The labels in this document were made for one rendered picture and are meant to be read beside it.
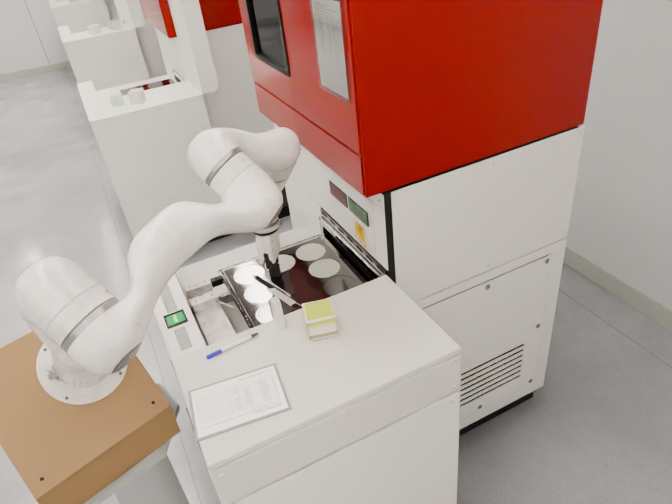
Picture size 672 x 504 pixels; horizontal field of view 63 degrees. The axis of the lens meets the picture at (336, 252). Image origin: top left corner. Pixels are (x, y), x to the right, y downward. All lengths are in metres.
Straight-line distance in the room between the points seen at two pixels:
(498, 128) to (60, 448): 1.31
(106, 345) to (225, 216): 0.31
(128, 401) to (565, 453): 1.65
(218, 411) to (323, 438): 0.24
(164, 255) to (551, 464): 1.75
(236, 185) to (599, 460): 1.79
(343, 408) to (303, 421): 0.10
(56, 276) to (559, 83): 1.33
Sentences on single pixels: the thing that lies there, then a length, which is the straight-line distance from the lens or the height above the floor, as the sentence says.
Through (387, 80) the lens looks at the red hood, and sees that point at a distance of 1.32.
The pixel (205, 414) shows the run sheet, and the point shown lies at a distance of 1.28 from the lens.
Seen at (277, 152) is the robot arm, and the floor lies 1.44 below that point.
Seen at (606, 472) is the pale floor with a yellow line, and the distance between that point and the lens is 2.39.
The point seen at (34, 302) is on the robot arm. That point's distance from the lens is 1.02.
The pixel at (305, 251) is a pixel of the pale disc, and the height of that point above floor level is 0.90.
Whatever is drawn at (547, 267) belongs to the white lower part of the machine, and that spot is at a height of 0.73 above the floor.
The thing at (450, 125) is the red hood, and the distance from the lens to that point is 1.47.
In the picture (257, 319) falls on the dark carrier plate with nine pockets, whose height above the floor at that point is 0.90.
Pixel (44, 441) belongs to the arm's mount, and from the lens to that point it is 1.38.
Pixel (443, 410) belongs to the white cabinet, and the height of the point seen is 0.77.
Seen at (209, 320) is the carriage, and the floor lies 0.88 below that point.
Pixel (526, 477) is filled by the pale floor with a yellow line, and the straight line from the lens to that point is 2.31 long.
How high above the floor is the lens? 1.91
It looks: 34 degrees down
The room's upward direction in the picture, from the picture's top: 7 degrees counter-clockwise
